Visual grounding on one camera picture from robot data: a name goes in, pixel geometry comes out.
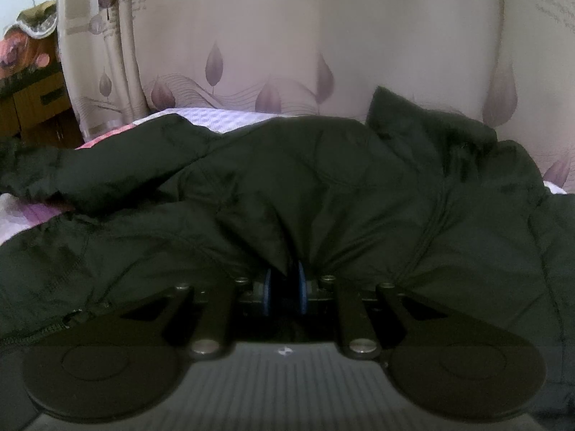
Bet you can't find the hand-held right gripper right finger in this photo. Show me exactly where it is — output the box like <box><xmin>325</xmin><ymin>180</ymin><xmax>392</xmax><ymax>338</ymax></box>
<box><xmin>292</xmin><ymin>264</ymin><xmax>455</xmax><ymax>362</ymax></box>

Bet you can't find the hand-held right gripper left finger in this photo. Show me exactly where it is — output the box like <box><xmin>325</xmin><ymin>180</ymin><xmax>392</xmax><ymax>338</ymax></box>
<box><xmin>110</xmin><ymin>268</ymin><xmax>282</xmax><ymax>362</ymax></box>

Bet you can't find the dark green padded jacket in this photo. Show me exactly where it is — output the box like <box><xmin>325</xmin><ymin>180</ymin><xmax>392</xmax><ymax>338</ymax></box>
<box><xmin>0</xmin><ymin>85</ymin><xmax>575</xmax><ymax>431</ymax></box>

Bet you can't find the pink and white bed sheet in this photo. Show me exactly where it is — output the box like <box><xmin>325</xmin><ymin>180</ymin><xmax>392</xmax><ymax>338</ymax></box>
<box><xmin>0</xmin><ymin>107</ymin><xmax>569</xmax><ymax>247</ymax></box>

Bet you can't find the beige leaf print curtain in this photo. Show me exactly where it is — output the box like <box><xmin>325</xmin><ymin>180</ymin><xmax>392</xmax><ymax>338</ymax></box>
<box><xmin>56</xmin><ymin>0</ymin><xmax>575</xmax><ymax>185</ymax></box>

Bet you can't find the brown wooden cabinet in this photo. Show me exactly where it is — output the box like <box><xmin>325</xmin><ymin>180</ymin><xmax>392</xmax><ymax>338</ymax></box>
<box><xmin>0</xmin><ymin>71</ymin><xmax>82</xmax><ymax>150</ymax></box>

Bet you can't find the red floral cloth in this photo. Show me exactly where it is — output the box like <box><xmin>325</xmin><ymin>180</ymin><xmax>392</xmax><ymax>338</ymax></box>
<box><xmin>0</xmin><ymin>31</ymin><xmax>62</xmax><ymax>96</ymax></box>

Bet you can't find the olive lace-trimmed cloth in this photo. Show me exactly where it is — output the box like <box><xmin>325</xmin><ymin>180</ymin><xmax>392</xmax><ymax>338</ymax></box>
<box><xmin>4</xmin><ymin>0</ymin><xmax>58</xmax><ymax>39</ymax></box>

